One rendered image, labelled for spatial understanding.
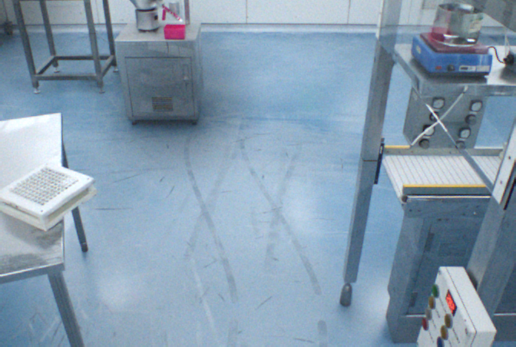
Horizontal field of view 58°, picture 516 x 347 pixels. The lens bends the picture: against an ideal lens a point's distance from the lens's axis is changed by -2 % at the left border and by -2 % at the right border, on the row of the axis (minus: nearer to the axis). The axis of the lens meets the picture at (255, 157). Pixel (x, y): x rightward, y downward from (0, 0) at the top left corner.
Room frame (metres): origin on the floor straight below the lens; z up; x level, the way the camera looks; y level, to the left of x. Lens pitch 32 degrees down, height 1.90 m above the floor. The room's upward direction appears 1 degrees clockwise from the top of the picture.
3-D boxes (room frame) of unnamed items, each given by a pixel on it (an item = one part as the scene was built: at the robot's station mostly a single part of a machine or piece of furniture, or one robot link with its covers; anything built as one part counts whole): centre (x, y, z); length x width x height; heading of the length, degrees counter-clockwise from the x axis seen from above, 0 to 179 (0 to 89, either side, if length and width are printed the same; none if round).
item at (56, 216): (1.35, 0.75, 0.88); 0.24 x 0.24 x 0.02; 63
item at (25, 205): (1.35, 0.75, 0.93); 0.25 x 0.24 x 0.02; 153
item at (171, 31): (3.64, 0.64, 0.80); 0.16 x 0.12 x 0.09; 91
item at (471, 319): (0.64, -0.43, 1.05); 0.17 x 0.06 x 0.26; 1
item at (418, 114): (1.37, -0.62, 1.22); 0.22 x 0.11 x 0.20; 91
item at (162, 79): (3.84, 0.80, 0.38); 0.63 x 0.57 x 0.76; 91
